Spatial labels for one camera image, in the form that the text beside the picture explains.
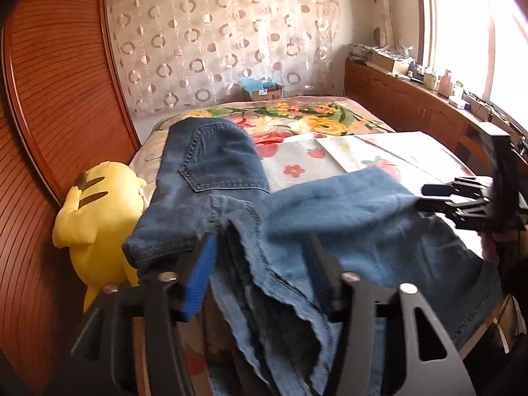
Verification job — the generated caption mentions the blue denim jeans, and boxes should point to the blue denim jeans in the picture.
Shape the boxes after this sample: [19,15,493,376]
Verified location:
[123,118,500,395]

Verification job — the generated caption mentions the person right hand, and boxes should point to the person right hand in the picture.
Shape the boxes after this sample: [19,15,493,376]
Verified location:
[478,230,528,265]

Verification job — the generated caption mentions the white strawberry print sheet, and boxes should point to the white strawberry print sheet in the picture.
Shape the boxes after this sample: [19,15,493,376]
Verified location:
[135,130,486,396]

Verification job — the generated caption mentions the white tissue box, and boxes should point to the white tissue box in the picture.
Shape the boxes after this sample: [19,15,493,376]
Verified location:
[448,96,468,109]

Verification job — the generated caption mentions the long wooden cabinet counter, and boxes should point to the long wooden cabinet counter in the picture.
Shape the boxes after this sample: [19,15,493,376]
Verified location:
[344,61,490,175]

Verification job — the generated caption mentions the pink bottle on counter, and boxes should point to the pink bottle on counter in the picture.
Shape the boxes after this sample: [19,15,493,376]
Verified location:
[438,70,453,98]

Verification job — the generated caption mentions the white mug on counter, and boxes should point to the white mug on counter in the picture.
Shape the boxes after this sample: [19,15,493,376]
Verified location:
[423,72,439,91]

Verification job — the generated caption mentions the yellow Pikachu plush toy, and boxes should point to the yellow Pikachu plush toy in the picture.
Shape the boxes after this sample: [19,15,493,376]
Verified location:
[52,161,146,311]

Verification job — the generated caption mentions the cardboard box on counter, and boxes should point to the cardboard box on counter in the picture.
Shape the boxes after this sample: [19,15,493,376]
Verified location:
[371,51,413,75]

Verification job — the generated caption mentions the pink circle pattern curtain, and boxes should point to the pink circle pattern curtain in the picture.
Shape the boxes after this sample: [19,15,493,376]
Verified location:
[107,0,340,118]

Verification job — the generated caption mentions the window with wooden frame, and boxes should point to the window with wooden frame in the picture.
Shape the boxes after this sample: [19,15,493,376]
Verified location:
[423,0,527,130]

